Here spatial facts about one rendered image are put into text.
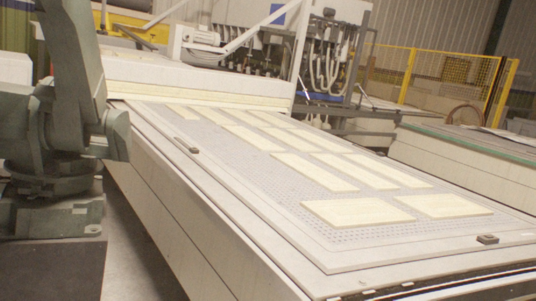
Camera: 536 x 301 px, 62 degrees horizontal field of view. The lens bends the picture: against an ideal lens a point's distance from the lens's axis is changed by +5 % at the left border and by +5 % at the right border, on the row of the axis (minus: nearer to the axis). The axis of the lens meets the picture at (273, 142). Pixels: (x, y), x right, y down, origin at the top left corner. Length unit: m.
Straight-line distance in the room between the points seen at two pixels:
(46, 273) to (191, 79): 2.41
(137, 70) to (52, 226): 2.09
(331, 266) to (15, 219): 1.48
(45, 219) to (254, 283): 1.05
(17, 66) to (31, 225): 2.24
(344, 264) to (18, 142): 1.49
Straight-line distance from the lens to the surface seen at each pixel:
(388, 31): 11.76
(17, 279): 2.41
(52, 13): 1.68
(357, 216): 2.00
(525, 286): 2.17
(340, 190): 2.30
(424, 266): 1.82
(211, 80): 4.32
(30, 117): 2.12
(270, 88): 4.65
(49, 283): 2.41
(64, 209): 2.28
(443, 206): 2.50
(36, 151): 2.20
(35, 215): 2.29
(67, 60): 1.82
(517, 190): 5.62
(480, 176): 5.81
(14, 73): 4.33
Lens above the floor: 1.56
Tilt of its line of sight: 13 degrees down
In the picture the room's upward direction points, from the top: 10 degrees clockwise
